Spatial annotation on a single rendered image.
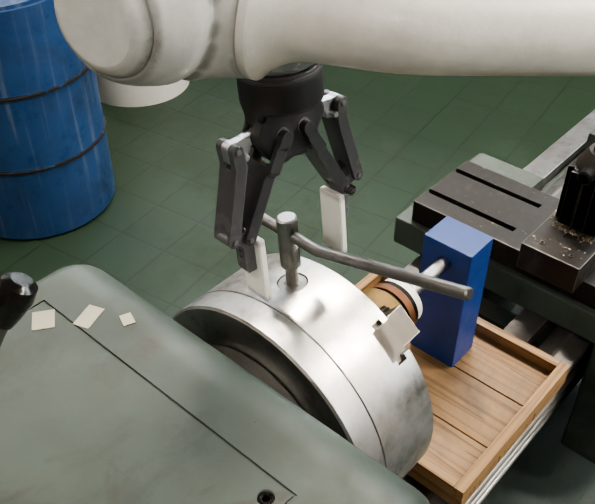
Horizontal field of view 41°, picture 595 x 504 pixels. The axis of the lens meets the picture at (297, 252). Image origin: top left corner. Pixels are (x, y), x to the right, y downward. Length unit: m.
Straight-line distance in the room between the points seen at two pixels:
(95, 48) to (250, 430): 0.37
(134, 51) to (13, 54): 2.23
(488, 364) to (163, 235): 1.87
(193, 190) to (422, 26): 2.73
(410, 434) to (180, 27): 0.56
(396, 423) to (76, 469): 0.34
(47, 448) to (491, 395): 0.73
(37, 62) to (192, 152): 0.94
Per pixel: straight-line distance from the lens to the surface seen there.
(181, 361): 0.77
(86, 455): 0.72
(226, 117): 3.64
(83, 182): 2.98
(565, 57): 0.53
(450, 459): 1.17
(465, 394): 1.25
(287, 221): 0.81
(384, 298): 1.02
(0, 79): 2.71
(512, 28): 0.51
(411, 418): 0.88
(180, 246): 2.90
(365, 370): 0.83
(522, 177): 1.64
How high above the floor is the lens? 1.81
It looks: 40 degrees down
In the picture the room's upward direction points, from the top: straight up
